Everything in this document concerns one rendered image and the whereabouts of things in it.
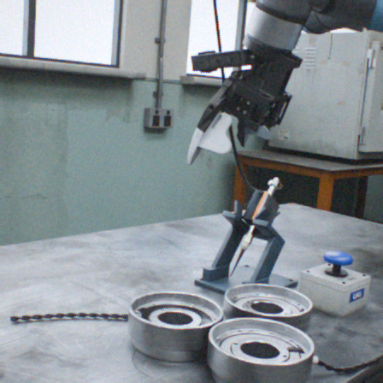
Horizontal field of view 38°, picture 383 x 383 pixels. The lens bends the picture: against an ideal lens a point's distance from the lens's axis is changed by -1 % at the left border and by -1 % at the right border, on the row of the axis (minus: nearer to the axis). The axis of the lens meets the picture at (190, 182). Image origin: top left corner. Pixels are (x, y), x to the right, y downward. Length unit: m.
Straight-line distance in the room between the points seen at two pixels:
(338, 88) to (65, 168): 1.40
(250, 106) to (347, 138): 2.08
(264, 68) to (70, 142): 1.65
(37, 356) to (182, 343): 0.15
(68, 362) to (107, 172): 1.96
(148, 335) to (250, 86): 0.39
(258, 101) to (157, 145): 1.91
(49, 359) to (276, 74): 0.47
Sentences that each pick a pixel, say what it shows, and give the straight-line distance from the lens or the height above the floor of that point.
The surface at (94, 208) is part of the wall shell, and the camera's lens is 2.51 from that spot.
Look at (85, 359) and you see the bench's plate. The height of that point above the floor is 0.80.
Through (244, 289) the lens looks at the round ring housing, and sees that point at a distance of 0.73.
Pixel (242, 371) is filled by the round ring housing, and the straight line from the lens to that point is 0.54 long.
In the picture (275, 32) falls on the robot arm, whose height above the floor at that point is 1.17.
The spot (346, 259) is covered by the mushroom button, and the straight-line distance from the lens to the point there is 0.79.
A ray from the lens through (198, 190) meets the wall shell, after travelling 2.94.
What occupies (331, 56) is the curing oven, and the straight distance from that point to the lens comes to 2.96.
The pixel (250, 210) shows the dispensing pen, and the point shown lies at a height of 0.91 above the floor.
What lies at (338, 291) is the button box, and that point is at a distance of 0.77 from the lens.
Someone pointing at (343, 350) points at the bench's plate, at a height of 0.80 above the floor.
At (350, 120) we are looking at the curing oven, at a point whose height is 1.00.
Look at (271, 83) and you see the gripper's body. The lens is 0.81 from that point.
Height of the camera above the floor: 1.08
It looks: 9 degrees down
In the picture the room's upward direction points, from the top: 5 degrees clockwise
